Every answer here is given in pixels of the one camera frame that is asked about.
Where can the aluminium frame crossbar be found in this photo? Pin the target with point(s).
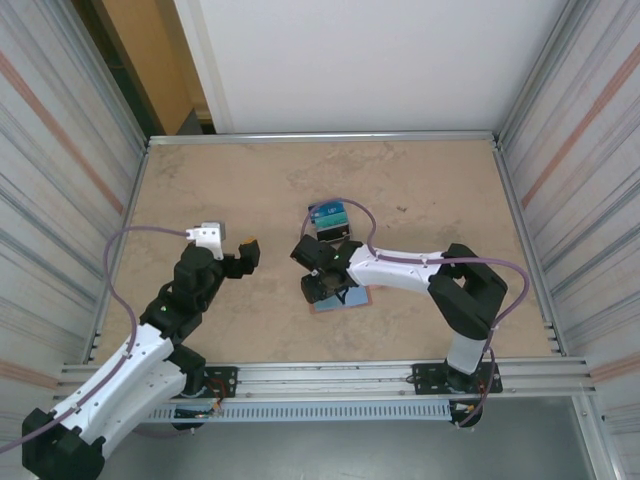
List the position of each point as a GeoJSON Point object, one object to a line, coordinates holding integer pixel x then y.
{"type": "Point", "coordinates": [320, 136]}

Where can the aluminium table side rail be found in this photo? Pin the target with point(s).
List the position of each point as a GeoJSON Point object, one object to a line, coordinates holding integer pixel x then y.
{"type": "Point", "coordinates": [505, 170]}
{"type": "Point", "coordinates": [141, 170]}

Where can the striped translucent side panel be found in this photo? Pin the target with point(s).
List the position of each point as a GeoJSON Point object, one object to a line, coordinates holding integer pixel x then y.
{"type": "Point", "coordinates": [45, 200]}
{"type": "Point", "coordinates": [590, 200]}

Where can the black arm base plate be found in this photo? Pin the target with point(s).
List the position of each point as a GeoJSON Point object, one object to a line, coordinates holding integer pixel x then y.
{"type": "Point", "coordinates": [225, 382]}
{"type": "Point", "coordinates": [422, 380]}

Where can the pink leather card holder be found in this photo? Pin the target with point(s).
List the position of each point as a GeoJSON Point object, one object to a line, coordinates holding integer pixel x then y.
{"type": "Point", "coordinates": [360, 300]}

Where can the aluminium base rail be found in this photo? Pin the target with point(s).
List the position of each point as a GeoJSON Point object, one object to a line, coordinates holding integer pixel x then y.
{"type": "Point", "coordinates": [320, 375]}

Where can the aluminium corner post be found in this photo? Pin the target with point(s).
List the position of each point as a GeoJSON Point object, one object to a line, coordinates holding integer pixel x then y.
{"type": "Point", "coordinates": [105, 75]}
{"type": "Point", "coordinates": [539, 75]}

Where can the brown wooden door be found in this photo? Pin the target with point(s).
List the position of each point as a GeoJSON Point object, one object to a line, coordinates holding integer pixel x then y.
{"type": "Point", "coordinates": [150, 50]}

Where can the small green circuit board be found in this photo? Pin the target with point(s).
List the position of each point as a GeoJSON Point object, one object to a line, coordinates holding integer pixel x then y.
{"type": "Point", "coordinates": [197, 413]}

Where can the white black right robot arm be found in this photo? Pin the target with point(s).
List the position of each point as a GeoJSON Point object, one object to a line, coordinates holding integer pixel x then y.
{"type": "Point", "coordinates": [400, 270]}

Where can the teal credit card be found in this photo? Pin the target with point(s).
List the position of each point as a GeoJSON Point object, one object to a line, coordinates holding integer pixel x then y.
{"type": "Point", "coordinates": [330, 220]}

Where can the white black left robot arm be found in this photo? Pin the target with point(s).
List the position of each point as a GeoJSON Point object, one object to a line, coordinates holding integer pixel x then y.
{"type": "Point", "coordinates": [125, 380]}

